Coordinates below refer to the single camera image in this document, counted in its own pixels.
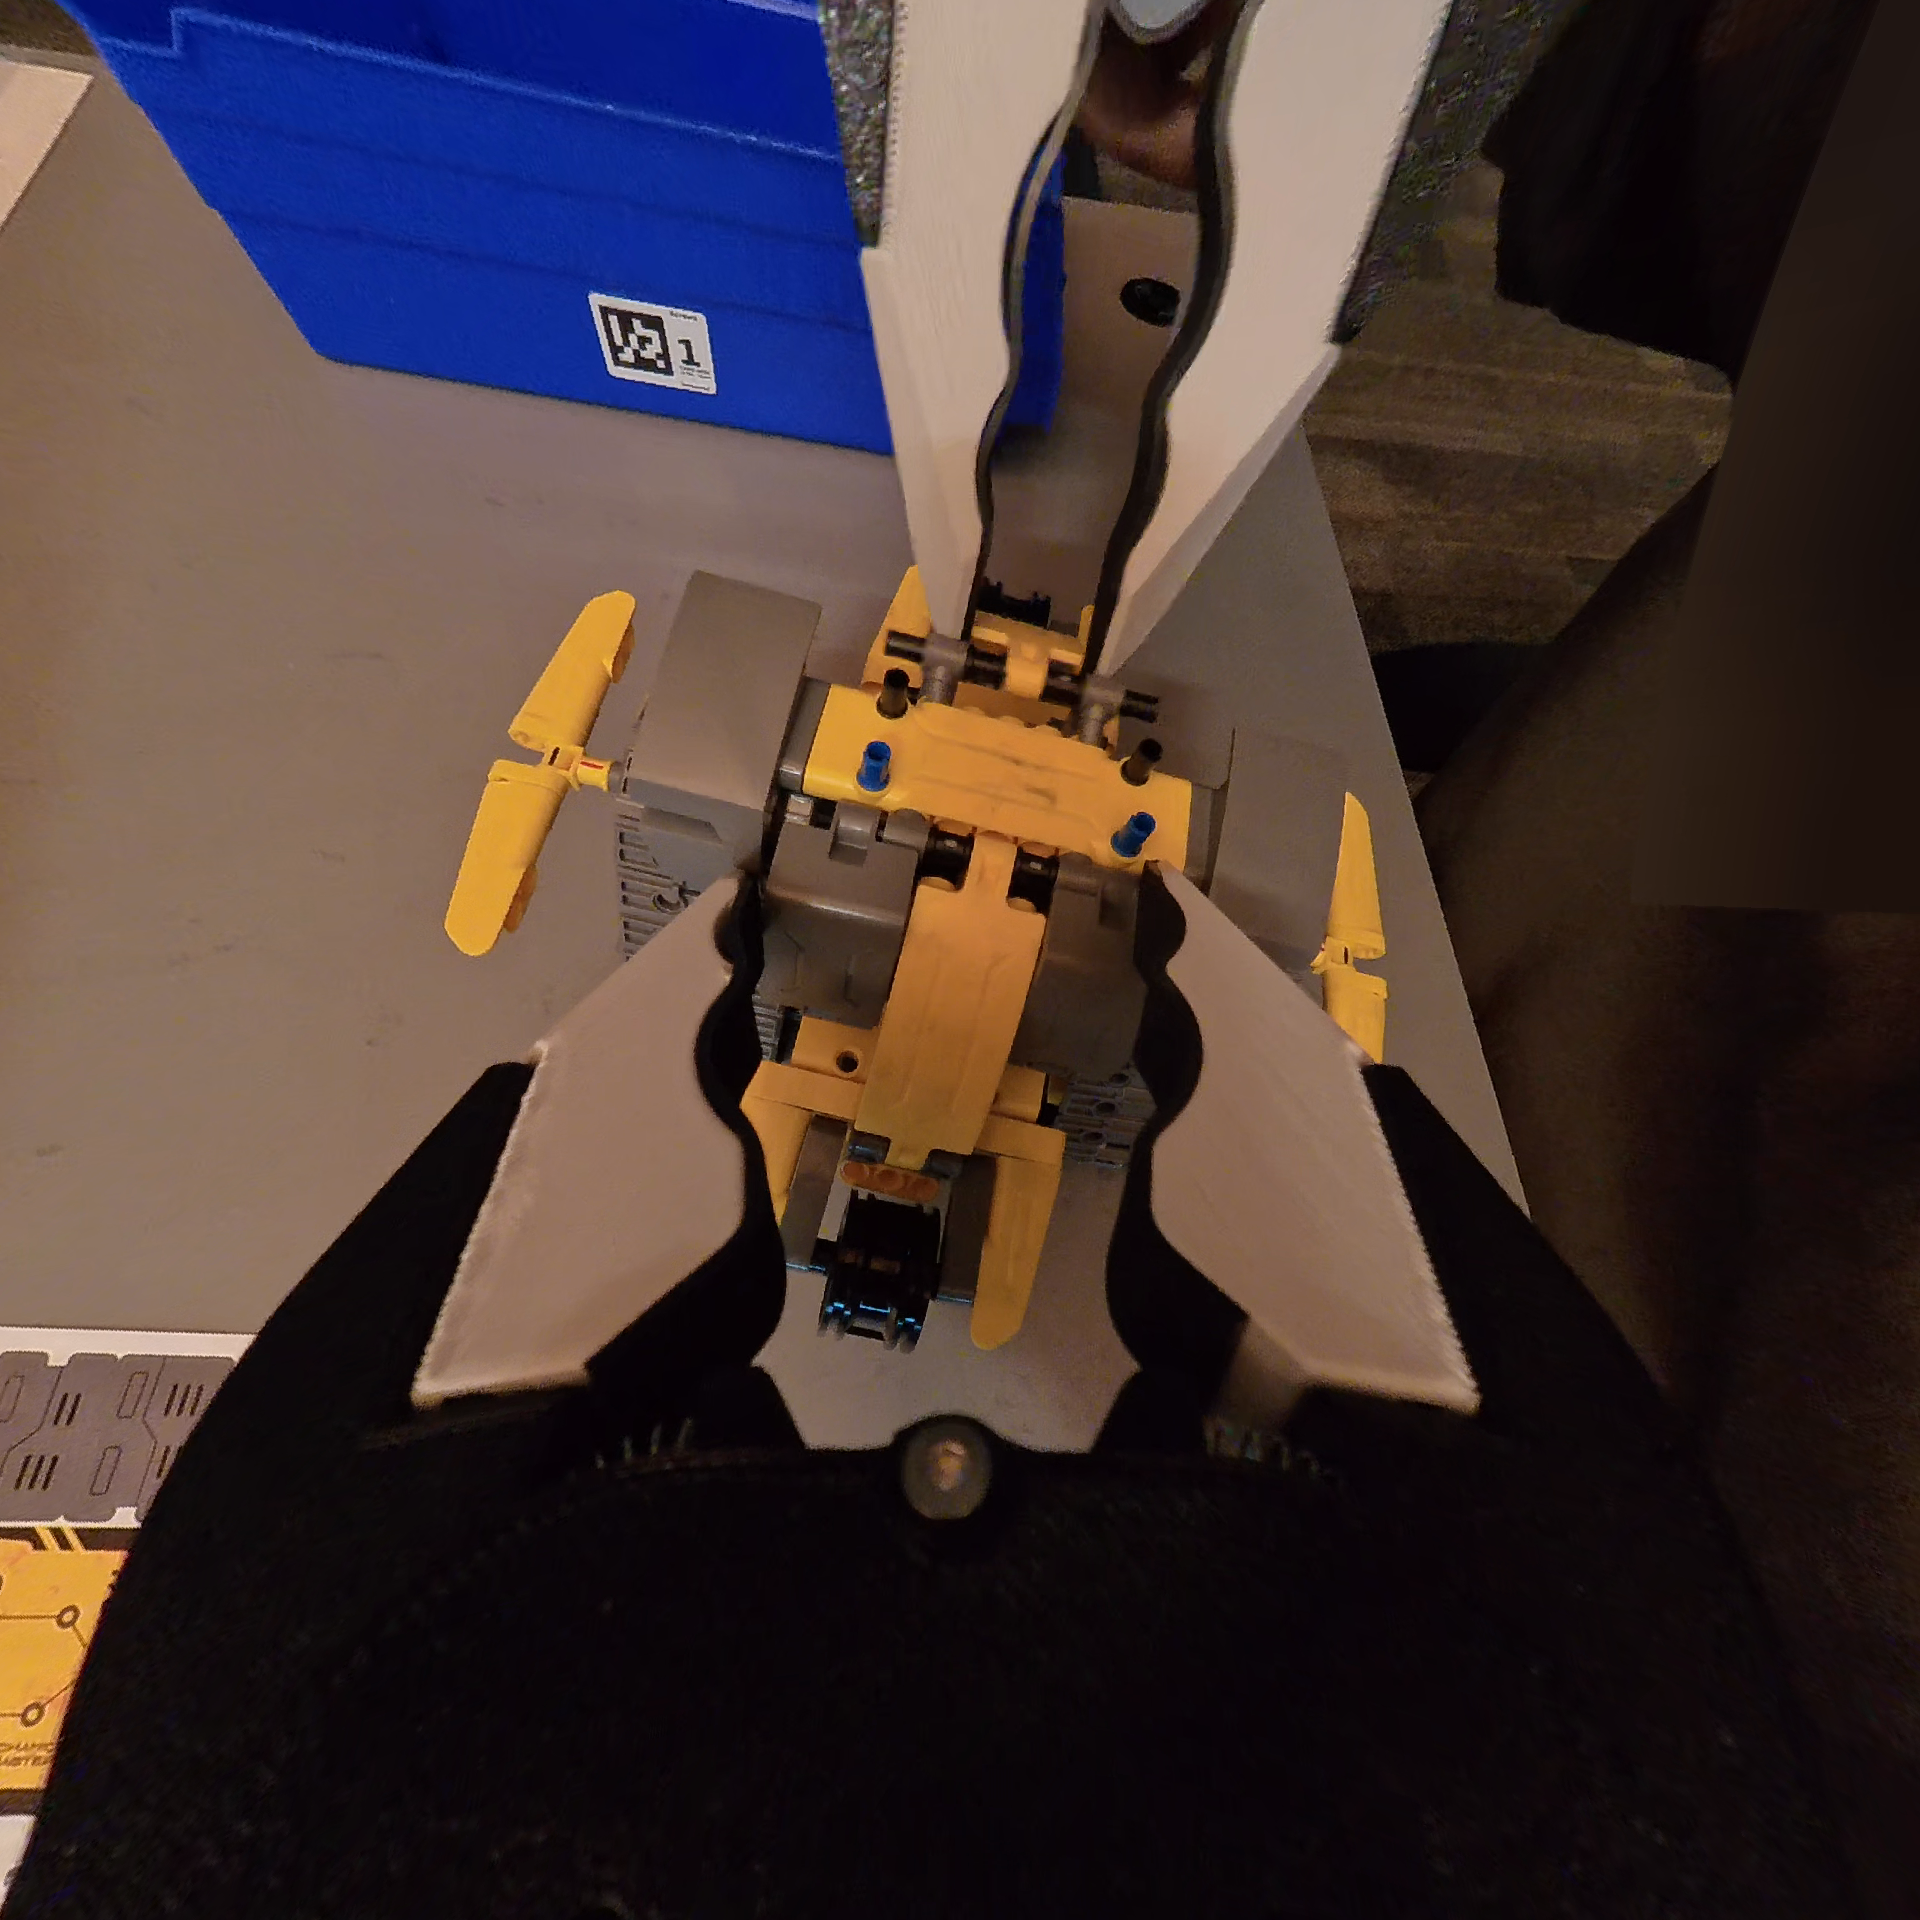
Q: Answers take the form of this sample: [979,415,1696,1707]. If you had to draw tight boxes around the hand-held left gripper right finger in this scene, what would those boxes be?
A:
[1110,862,1484,1432]

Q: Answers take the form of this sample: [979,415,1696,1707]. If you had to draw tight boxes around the person's right hand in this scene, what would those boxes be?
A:
[1083,37,1210,197]

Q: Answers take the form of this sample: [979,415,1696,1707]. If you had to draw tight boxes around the yellow grey toy brick vehicle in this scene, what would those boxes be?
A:
[445,567,1389,1352]

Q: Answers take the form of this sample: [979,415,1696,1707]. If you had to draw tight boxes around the blue plastic bin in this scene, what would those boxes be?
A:
[59,0,1069,459]

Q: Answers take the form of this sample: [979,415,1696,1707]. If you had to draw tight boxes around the white printed instruction sheet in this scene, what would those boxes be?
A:
[0,71,91,227]

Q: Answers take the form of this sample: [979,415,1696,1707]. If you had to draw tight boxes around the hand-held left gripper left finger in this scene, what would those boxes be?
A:
[409,873,794,1408]

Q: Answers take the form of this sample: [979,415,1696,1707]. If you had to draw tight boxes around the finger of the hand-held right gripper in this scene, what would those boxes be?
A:
[1094,0,1454,671]
[859,0,1108,636]

